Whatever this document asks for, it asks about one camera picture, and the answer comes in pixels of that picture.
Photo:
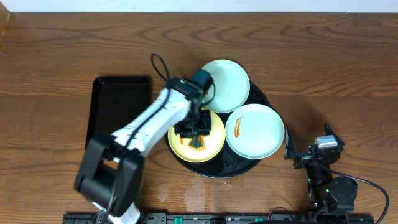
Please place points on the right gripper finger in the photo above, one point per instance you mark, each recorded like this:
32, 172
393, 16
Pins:
329, 131
290, 152

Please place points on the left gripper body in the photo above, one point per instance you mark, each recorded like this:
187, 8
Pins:
193, 134

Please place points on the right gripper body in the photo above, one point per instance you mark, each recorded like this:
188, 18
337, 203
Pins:
303, 162

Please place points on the orange green sponge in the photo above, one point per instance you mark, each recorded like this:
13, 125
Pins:
197, 143

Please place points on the yellow plate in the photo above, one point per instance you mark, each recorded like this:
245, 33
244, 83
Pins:
213, 142

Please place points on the light blue plate top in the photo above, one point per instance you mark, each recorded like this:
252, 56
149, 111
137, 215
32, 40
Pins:
231, 86

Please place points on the light blue plate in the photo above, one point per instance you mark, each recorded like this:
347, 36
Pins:
231, 86
254, 131

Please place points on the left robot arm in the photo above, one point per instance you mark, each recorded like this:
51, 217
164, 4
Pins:
110, 173

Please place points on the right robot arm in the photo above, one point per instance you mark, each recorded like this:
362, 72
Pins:
334, 194

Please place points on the round black tray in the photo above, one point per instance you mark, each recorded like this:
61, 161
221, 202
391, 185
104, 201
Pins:
226, 163

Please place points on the black rectangular tray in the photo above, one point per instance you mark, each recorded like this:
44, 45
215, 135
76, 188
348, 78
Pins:
116, 101

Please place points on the light blue plate right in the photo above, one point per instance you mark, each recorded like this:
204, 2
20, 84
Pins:
254, 131

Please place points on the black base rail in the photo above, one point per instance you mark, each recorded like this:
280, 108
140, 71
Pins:
163, 218

